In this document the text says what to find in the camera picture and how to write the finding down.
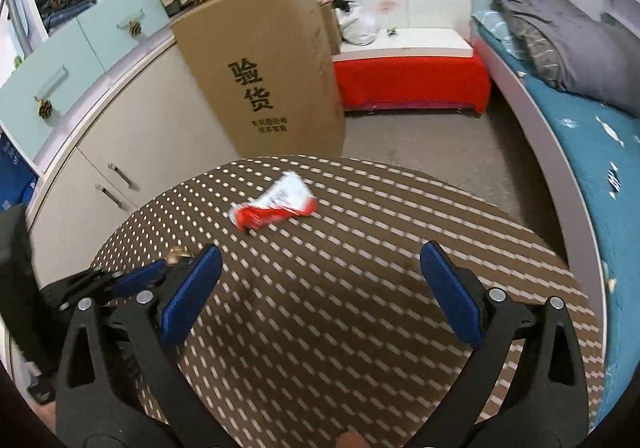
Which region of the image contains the large cardboard box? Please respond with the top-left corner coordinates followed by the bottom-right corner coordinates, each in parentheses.
top-left (170, 0), bottom-right (347, 160)

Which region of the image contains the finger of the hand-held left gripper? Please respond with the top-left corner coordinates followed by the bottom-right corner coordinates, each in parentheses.
top-left (42, 259), bottom-right (169, 312)

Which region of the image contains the red skirted white bench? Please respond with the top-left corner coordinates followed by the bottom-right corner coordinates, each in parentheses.
top-left (332, 27), bottom-right (493, 117)

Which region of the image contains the blue printed cloth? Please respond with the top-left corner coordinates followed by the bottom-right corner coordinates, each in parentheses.
top-left (0, 128), bottom-right (39, 209)

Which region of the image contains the folded jeans stack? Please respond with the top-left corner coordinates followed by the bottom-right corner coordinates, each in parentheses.
top-left (37, 0), bottom-right (97, 32)

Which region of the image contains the bed with blue sheet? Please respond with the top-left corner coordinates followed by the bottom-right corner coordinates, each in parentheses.
top-left (472, 11), bottom-right (640, 434)

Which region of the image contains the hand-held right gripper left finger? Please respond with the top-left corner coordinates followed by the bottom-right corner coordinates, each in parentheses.
top-left (55, 243), bottom-right (224, 448)

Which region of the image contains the grey folded quilt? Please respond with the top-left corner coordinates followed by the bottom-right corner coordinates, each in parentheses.
top-left (492, 0), bottom-right (640, 117)

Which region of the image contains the bed with teal blanket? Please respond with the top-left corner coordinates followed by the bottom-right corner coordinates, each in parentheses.
top-left (470, 0), bottom-right (640, 435)

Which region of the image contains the white plastic bag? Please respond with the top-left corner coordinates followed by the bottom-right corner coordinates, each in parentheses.
top-left (336, 2), bottom-right (379, 47)

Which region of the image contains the light blue pillow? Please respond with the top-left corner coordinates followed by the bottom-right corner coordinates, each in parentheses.
top-left (472, 8), bottom-right (522, 62)

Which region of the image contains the brown dotted tablecloth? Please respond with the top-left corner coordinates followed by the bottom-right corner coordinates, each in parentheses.
top-left (87, 155), bottom-right (607, 448)

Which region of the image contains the white cabinet with teal drawers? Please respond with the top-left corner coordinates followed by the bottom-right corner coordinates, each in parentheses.
top-left (0, 0), bottom-right (242, 329)

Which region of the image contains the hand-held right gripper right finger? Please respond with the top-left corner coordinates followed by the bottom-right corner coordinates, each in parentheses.
top-left (405, 241), bottom-right (589, 448)

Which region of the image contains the red and white wrapper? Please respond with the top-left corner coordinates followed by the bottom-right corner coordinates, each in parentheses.
top-left (227, 172), bottom-right (320, 233)

